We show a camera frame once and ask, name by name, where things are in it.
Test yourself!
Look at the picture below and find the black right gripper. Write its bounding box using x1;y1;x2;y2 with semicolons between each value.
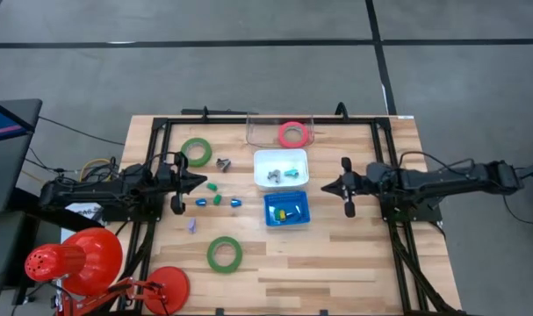
321;156;371;219

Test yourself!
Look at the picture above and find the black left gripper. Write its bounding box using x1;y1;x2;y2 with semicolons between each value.
154;152;207;216

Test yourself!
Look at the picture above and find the blue plastic basket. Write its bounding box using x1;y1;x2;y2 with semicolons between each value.
263;190;312;228

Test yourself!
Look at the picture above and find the dark grey desk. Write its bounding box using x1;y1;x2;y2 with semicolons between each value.
0;98;44;216

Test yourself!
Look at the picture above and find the black floor cable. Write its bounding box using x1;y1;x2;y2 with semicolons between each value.
36;115;126;147
501;192;533;227

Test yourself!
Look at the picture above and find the monitor with blue screen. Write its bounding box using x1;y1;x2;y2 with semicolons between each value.
0;95;35;145

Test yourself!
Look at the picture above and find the pink tape roll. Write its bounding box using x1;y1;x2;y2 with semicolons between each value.
277;120;311;149

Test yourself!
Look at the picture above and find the white plastic bin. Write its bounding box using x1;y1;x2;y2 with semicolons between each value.
253;148;311;191

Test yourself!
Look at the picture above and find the clear plastic bin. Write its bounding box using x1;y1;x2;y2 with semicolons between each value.
245;108;315;149

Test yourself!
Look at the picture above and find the red desk lamp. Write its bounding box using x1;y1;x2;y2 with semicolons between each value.
23;226;191;316

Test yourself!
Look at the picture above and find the white printed paper sheet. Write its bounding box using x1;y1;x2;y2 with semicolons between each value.
60;202;105;243

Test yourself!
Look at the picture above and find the green tape roll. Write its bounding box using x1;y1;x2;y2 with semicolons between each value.
180;136;213;169
205;235;244;275

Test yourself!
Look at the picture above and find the black aluminium table frame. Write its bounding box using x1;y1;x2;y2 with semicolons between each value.
116;101;469;316

